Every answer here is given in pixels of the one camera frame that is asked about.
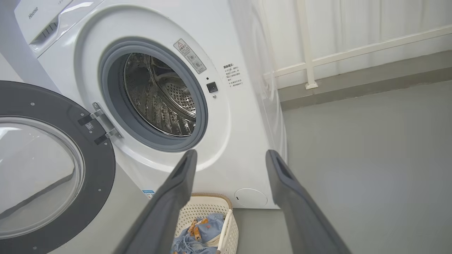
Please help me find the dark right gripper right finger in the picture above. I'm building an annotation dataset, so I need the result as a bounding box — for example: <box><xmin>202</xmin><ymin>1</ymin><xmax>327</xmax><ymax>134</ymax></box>
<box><xmin>266</xmin><ymin>150</ymin><xmax>352</xmax><ymax>254</ymax></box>

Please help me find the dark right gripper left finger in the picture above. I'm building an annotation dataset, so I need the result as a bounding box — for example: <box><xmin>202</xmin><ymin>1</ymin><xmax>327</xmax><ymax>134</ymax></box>
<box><xmin>113</xmin><ymin>149</ymin><xmax>198</xmax><ymax>254</ymax></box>

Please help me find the blue cartoon print garment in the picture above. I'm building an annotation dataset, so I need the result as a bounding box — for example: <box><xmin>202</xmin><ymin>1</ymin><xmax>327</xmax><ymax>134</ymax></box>
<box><xmin>172</xmin><ymin>213</ymin><xmax>225</xmax><ymax>254</ymax></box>

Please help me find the black round washer door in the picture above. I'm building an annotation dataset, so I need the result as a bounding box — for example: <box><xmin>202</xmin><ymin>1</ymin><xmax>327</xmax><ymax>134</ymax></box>
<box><xmin>0</xmin><ymin>80</ymin><xmax>150</xmax><ymax>254</ymax></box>

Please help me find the white front-load washing machine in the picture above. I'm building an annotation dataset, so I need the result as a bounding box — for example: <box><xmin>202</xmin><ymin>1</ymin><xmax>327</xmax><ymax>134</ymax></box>
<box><xmin>14</xmin><ymin>0</ymin><xmax>288</xmax><ymax>209</ymax></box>

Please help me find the washing machine drum with laundry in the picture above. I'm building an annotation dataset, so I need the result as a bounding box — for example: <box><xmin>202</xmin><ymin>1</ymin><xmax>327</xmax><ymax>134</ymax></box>
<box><xmin>124</xmin><ymin>53</ymin><xmax>197</xmax><ymax>137</ymax></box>

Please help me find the metal door hinge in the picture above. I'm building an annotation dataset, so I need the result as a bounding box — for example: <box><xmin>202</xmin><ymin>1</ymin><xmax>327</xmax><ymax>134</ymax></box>
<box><xmin>78</xmin><ymin>102</ymin><xmax>123</xmax><ymax>145</ymax></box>

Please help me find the grey rubber door gasket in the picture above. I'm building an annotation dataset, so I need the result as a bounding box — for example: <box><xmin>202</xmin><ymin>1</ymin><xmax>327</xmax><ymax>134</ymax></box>
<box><xmin>98</xmin><ymin>39</ymin><xmax>209</xmax><ymax>152</ymax></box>

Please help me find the cream basket with brown rim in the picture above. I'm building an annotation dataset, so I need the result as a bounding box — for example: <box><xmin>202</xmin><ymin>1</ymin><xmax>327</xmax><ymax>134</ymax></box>
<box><xmin>172</xmin><ymin>193</ymin><xmax>239</xmax><ymax>254</ymax></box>

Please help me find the round white filter cover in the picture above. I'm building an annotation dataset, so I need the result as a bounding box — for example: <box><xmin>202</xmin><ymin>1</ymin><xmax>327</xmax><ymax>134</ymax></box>
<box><xmin>234</xmin><ymin>188</ymin><xmax>268</xmax><ymax>208</ymax></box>

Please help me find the grey warning sticker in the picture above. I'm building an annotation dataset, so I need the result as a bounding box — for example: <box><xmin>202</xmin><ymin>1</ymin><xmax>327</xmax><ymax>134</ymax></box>
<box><xmin>173</xmin><ymin>38</ymin><xmax>207</xmax><ymax>74</ymax></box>

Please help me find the white detergent drawer panel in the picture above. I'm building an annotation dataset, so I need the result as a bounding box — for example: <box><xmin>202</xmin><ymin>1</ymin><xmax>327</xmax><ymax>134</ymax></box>
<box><xmin>14</xmin><ymin>0</ymin><xmax>75</xmax><ymax>45</ymax></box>

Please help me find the white metal railing frame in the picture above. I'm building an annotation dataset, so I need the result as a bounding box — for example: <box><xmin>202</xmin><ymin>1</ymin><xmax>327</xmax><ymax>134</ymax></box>
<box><xmin>263</xmin><ymin>0</ymin><xmax>452</xmax><ymax>90</ymax></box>

